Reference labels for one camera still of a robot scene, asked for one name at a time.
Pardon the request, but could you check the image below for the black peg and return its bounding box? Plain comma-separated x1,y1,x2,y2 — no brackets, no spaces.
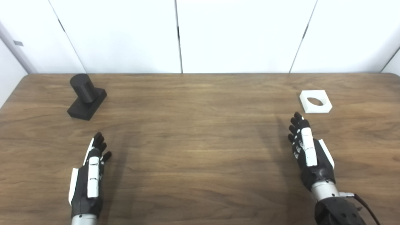
67,73,107,121

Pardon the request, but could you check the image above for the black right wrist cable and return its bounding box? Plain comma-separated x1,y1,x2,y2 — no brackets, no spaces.
339,192,382,225

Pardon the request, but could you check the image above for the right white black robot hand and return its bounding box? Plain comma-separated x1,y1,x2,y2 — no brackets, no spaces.
288,112,336,192

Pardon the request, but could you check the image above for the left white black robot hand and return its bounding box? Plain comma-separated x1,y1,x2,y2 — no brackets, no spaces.
68,132,112,218

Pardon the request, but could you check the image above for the white square piece with hole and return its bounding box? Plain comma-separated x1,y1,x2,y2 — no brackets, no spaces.
299,90,333,113

